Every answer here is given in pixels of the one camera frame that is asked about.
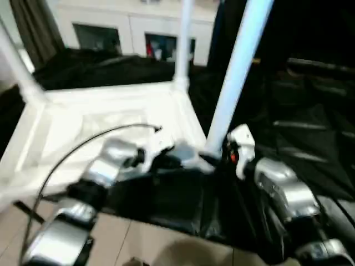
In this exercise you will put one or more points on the black backdrop cloth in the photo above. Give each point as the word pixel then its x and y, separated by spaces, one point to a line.
pixel 316 30

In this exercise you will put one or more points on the white plastic table top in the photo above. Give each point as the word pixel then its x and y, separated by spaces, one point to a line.
pixel 100 116

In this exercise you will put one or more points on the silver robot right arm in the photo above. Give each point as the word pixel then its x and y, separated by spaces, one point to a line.
pixel 288 194

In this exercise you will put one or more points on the white plastic table leg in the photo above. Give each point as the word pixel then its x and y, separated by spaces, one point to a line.
pixel 16 61
pixel 238 72
pixel 183 44

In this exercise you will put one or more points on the white glass-door cabinet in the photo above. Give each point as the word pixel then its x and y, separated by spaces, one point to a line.
pixel 122 25

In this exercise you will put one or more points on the black stand leg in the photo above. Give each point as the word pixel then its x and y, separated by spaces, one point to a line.
pixel 28 210

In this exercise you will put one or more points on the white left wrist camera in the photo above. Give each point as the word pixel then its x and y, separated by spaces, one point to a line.
pixel 158 147

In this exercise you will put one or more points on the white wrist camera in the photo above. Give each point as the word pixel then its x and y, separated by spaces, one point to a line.
pixel 241 147
pixel 158 147

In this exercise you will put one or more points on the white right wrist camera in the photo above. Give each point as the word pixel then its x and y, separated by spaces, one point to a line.
pixel 241 147

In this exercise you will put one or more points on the black work mat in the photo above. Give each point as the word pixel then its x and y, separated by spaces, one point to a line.
pixel 177 199

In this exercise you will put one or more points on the grey curtain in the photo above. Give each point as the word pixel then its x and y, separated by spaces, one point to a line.
pixel 36 27

